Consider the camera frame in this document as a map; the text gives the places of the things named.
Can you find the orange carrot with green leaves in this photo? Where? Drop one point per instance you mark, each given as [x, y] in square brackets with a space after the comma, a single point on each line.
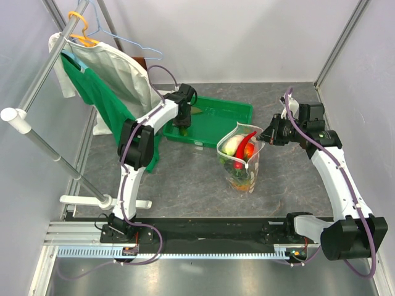
[242, 180]

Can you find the blue wire hanger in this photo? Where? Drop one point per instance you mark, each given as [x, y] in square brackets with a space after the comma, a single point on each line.
[106, 25]

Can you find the teal clothes hanger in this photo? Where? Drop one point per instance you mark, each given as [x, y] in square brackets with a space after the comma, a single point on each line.
[74, 60]

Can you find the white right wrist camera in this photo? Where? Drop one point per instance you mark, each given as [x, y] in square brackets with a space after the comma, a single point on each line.
[293, 106]

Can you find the white t-shirt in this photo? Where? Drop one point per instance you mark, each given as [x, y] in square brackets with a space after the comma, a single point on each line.
[127, 79]

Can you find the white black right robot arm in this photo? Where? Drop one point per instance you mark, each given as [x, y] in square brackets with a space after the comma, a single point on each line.
[355, 231]

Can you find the green chili pepper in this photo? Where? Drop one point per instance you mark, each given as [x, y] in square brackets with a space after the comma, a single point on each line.
[183, 131]

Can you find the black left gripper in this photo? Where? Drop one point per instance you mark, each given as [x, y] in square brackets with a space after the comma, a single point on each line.
[184, 123]

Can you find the orange clothes hanger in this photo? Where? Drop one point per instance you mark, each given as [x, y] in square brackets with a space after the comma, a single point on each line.
[82, 38]

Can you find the green plastic tray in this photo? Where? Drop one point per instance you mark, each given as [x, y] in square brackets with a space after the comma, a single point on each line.
[216, 119]

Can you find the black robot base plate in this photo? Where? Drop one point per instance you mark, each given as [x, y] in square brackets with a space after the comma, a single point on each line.
[182, 231]

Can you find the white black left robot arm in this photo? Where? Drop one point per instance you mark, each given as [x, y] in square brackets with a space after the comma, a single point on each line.
[136, 150]

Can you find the white slotted cable duct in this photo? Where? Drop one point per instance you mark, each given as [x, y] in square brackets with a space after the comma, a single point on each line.
[125, 253]

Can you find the clear dotted zip top bag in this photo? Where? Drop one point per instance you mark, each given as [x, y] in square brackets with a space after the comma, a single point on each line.
[227, 162]

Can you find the red chili pepper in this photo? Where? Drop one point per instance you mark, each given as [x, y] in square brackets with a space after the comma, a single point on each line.
[240, 150]

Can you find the white radish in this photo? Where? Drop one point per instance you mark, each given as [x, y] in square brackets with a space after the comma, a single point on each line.
[231, 145]

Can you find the green t-shirt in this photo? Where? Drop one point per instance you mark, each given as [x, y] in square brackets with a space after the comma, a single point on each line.
[95, 92]

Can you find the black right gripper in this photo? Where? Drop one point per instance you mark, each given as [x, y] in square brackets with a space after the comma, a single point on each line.
[271, 134]

